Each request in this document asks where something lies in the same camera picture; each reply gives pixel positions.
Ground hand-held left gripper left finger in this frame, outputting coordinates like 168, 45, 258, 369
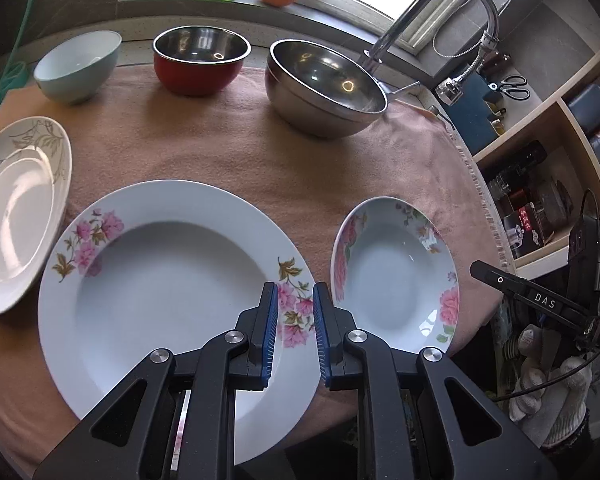
32, 282, 281, 480

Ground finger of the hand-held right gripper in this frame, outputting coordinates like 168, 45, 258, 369
470, 260, 589, 334

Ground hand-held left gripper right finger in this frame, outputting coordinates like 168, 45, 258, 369
312, 281, 556, 480

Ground small pink floral plate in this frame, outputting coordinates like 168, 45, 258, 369
330, 196, 461, 356

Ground large pink floral plate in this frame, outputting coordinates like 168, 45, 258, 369
37, 180, 323, 466

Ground large stainless steel bowl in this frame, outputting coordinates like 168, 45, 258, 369
265, 39, 388, 140

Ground red steel bowl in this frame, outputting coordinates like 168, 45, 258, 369
153, 26, 252, 97

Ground white leaf pattern plate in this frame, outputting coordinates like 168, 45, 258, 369
0, 116, 73, 316

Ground light blue ceramic bowl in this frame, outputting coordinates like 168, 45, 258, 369
33, 30, 123, 106

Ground person's right hand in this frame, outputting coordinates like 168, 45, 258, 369
509, 324, 593, 448

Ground glass jar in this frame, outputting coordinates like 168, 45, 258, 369
530, 180, 571, 231

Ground red printed box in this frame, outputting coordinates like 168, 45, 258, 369
502, 202, 546, 256

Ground dark sauce bottle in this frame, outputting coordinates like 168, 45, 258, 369
480, 141, 548, 181

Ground wooden shelf unit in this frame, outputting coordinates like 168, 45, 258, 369
472, 35, 600, 281

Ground blue knife block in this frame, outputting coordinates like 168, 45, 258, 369
450, 72, 506, 153

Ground black scissors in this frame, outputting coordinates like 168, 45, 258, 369
497, 75, 531, 101

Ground peach towel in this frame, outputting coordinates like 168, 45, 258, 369
0, 65, 511, 480

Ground chrome kitchen faucet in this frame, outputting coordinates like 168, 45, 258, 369
362, 0, 501, 108

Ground chrome faucet sprayer hose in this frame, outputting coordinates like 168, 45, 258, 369
435, 30, 498, 106

